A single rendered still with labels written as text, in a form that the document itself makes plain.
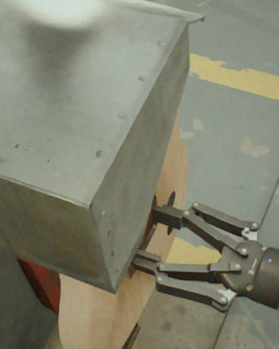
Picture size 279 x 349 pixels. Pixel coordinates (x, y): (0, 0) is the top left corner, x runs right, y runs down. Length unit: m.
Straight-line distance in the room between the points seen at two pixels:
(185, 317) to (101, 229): 1.57
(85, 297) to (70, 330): 0.06
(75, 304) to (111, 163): 0.44
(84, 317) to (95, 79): 0.44
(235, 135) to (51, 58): 1.85
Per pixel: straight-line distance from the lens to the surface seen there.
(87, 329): 0.89
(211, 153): 2.30
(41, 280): 1.57
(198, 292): 0.90
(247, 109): 2.41
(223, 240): 0.94
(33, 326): 1.67
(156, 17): 0.54
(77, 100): 0.49
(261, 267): 0.90
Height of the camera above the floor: 1.91
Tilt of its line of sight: 56 degrees down
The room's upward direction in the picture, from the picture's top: 10 degrees counter-clockwise
